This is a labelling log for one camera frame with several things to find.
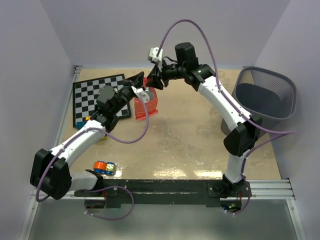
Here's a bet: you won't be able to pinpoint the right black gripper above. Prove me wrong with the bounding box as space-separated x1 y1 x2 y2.
147 57 188 90

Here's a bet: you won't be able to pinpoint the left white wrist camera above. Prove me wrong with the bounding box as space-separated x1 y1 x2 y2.
131 86 154 103

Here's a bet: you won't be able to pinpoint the grey mesh trash bin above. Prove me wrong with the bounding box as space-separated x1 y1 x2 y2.
232 66 297 136

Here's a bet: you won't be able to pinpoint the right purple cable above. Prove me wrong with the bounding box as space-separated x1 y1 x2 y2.
157 19 298 216

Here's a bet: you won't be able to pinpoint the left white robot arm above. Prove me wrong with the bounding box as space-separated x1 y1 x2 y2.
30 71 150 203

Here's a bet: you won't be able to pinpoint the orange tape roll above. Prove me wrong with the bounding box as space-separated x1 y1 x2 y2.
93 161 107 174

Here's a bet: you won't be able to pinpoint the black white chessboard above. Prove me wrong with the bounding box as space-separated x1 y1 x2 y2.
72 73 125 128

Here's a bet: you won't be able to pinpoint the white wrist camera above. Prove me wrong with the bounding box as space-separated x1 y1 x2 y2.
131 86 154 103
148 47 163 64

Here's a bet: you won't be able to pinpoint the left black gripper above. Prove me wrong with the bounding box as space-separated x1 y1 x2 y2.
111 72 144 115

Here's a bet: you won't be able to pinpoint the yellow blue toy blocks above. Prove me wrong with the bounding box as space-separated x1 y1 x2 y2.
75 116 91 130

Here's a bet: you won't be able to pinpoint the red plastic trash bag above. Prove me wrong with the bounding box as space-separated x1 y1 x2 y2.
134 87 159 121

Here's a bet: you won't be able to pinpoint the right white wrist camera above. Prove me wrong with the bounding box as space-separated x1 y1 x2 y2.
148 47 163 64

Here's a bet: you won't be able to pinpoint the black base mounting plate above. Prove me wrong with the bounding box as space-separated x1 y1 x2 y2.
74 178 252 210

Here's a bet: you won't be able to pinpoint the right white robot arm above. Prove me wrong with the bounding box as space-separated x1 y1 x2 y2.
146 42 262 198

